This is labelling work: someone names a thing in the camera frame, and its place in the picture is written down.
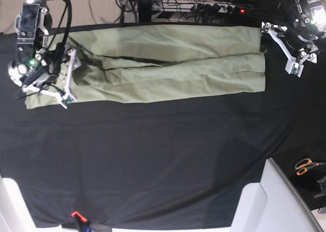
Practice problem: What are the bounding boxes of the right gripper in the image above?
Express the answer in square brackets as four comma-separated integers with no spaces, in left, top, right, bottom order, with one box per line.
[21,45,84,109]

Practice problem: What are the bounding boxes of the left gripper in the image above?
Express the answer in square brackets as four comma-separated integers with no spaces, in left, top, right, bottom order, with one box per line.
[259,22,318,77]

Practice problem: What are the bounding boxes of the green T-shirt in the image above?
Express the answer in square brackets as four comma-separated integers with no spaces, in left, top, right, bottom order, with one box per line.
[24,24,267,110]

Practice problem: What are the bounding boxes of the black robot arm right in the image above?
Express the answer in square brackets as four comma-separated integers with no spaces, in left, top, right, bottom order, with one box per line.
[8,0,81,108]

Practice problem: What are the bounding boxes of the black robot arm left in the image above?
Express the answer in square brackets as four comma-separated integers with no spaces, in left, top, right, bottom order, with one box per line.
[260,0,325,77]

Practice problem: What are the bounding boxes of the white power strip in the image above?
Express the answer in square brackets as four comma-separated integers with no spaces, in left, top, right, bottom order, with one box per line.
[152,1,253,15]

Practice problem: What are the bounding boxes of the black device at right edge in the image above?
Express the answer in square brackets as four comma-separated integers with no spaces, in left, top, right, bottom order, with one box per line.
[314,176,326,199]

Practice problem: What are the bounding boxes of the black table cloth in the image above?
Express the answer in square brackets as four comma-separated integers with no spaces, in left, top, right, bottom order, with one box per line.
[1,34,325,229]

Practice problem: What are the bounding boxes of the red blue clamp bottom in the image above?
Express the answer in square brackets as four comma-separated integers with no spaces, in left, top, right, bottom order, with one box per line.
[71,211,93,232]

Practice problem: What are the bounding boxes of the white block left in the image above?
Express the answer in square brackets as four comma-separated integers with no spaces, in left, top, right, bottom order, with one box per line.
[1,177,62,231]

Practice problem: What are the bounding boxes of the white block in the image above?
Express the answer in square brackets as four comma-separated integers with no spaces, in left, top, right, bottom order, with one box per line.
[1,177,62,231]
[230,158,323,232]

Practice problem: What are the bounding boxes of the white block right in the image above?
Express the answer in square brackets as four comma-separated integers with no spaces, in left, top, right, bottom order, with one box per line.
[230,158,323,232]

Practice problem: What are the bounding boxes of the orange handled scissors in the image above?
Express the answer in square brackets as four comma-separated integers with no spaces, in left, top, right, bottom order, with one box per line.
[294,158,325,176]

